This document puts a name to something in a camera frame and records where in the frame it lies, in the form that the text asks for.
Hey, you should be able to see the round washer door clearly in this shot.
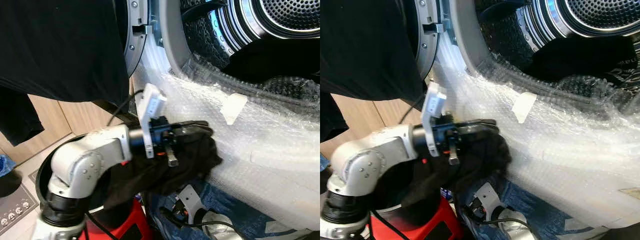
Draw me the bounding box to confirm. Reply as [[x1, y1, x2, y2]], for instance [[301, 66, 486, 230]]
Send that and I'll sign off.
[[412, 0, 446, 82], [122, 0, 153, 78]]

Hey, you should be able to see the perforated steel washer drum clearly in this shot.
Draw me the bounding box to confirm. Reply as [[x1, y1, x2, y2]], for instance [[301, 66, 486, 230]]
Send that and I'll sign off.
[[179, 0, 321, 101], [472, 0, 640, 101]]

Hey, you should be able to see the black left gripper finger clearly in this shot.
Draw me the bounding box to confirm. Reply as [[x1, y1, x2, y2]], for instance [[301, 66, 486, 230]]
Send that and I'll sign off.
[[175, 120, 214, 137], [457, 119, 499, 136]]

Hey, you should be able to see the blue denim cloth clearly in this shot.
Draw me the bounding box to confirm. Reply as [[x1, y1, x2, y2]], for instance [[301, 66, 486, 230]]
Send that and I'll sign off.
[[145, 179, 283, 240], [450, 176, 568, 240]]

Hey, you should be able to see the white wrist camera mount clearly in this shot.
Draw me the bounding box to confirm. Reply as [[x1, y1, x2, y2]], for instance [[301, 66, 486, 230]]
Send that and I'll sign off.
[[135, 84, 168, 159], [421, 82, 449, 157], [472, 181, 502, 217], [176, 184, 203, 221]]

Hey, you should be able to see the large black hanging garment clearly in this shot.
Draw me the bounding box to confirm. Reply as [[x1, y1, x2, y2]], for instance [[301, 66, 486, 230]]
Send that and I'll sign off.
[[0, 0, 132, 107], [320, 0, 427, 104]]

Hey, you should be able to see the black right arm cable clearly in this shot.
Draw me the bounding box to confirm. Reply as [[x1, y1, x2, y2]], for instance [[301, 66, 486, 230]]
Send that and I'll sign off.
[[461, 205, 523, 228], [159, 206, 226, 230]]

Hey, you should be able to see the white tape piece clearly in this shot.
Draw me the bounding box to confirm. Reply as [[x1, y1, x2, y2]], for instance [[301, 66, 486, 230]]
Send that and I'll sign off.
[[220, 92, 249, 126], [511, 92, 539, 125]]

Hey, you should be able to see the black printed garment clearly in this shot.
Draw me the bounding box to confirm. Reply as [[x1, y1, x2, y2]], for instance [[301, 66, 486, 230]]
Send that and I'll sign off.
[[226, 36, 321, 85], [524, 34, 640, 90]]

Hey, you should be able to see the small dark hanging garment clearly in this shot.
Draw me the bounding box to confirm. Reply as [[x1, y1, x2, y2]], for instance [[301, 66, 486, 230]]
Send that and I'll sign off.
[[320, 90, 352, 144]]

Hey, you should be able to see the blue crumpled item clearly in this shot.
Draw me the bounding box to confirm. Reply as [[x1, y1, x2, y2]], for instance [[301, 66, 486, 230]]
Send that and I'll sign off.
[[0, 154, 17, 177]]

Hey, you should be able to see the grey washer door gasket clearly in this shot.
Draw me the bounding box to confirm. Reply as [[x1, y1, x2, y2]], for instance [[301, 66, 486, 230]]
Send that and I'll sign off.
[[159, 0, 231, 76], [449, 0, 521, 76]]

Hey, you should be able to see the red stool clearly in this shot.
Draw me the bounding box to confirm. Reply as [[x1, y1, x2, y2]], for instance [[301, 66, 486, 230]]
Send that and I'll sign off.
[[82, 197, 153, 240], [370, 196, 466, 240]]

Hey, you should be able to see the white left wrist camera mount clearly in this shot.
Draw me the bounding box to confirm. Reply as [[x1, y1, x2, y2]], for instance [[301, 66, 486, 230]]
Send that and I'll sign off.
[[135, 84, 168, 159], [421, 82, 449, 157]]

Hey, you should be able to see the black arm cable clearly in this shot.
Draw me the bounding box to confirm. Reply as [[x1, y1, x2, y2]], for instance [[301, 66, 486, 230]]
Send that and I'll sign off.
[[159, 206, 226, 230], [106, 89, 146, 127], [399, 91, 427, 126], [461, 205, 523, 228]]

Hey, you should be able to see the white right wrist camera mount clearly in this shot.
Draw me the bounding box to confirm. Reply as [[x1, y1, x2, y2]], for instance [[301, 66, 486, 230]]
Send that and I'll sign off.
[[176, 184, 203, 221], [472, 181, 502, 217]]

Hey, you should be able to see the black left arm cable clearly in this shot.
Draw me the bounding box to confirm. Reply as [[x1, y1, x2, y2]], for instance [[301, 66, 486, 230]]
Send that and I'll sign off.
[[106, 89, 146, 127], [399, 91, 427, 126]]

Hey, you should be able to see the clear bubble wrap sheet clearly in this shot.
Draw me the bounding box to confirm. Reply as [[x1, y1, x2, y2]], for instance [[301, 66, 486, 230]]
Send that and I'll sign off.
[[132, 52, 321, 233], [429, 52, 640, 232]]

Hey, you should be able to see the brown tape piece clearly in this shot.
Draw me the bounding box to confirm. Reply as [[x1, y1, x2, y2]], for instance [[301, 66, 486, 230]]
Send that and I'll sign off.
[[619, 187, 640, 202]]

